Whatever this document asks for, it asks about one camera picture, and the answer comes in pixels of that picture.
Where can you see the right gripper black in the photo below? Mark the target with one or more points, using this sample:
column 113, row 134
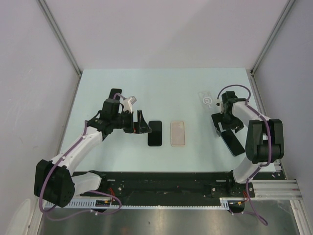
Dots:
column 236, row 125

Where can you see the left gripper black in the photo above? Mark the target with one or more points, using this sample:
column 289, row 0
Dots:
column 143, row 127

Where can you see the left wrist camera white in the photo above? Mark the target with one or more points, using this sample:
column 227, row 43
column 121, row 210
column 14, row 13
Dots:
column 128, row 103

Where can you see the left aluminium corner post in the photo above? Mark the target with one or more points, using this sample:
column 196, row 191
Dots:
column 59, row 35

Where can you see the teal phone black screen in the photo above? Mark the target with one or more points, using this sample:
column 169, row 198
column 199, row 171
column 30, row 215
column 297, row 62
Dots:
column 232, row 143

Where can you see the beige pink phone case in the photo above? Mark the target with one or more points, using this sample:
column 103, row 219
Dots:
column 177, row 134

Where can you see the white slotted cable duct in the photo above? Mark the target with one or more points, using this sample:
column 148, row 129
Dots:
column 160, row 201

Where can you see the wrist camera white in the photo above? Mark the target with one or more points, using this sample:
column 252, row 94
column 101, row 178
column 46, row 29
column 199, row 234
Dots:
column 219, row 104
column 128, row 103

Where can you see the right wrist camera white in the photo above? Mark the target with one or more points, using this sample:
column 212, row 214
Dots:
column 219, row 104

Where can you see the aluminium corner post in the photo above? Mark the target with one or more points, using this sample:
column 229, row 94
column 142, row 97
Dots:
column 59, row 35
column 273, row 34

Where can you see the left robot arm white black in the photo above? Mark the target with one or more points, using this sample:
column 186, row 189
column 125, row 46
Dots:
column 54, row 179

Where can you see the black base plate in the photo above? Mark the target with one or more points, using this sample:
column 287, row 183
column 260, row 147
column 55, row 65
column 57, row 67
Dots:
column 213, row 185

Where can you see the right aluminium corner post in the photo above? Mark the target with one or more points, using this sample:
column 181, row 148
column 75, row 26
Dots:
column 273, row 34

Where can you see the clear magsafe phone case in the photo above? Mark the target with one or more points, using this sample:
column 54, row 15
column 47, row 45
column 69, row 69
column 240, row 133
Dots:
column 208, row 101

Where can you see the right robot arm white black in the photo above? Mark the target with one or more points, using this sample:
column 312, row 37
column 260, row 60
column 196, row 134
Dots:
column 246, row 131

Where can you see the small black phone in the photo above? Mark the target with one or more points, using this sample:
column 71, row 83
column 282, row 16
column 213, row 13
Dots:
column 115, row 93

